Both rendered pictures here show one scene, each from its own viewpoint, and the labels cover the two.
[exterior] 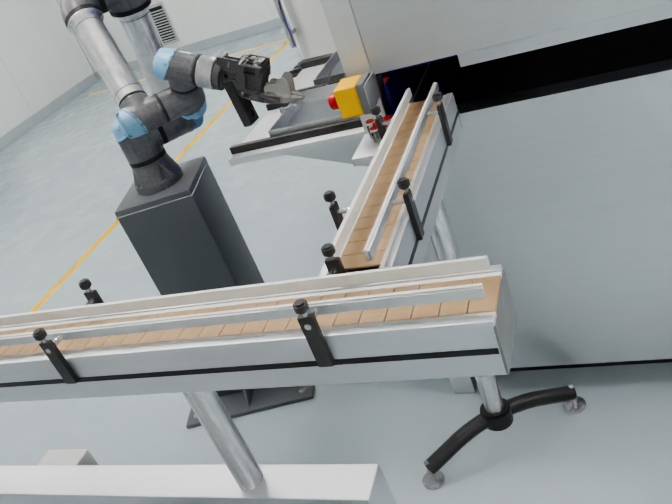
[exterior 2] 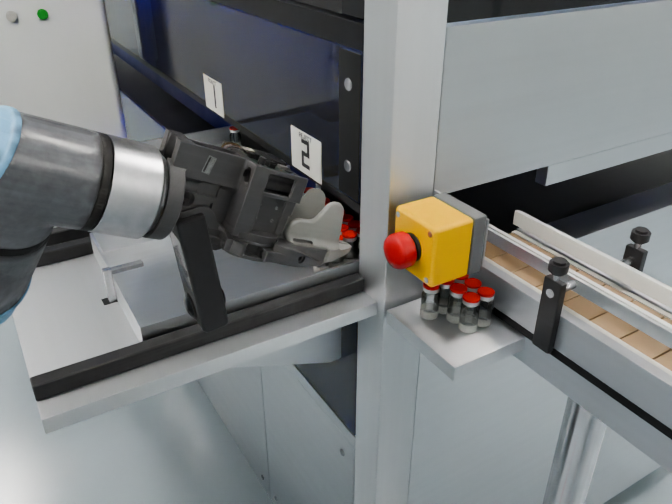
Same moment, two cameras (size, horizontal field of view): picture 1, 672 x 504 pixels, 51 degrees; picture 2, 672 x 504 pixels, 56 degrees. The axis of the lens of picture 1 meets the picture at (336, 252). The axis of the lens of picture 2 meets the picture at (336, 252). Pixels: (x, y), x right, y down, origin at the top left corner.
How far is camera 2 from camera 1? 1.40 m
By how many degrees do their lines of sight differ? 50
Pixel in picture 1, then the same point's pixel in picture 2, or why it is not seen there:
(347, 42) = (414, 132)
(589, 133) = not seen: hidden behind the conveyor
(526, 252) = (516, 443)
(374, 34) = (460, 121)
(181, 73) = (60, 188)
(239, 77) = (248, 202)
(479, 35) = (581, 137)
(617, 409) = not seen: outside the picture
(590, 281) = not seen: hidden behind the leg
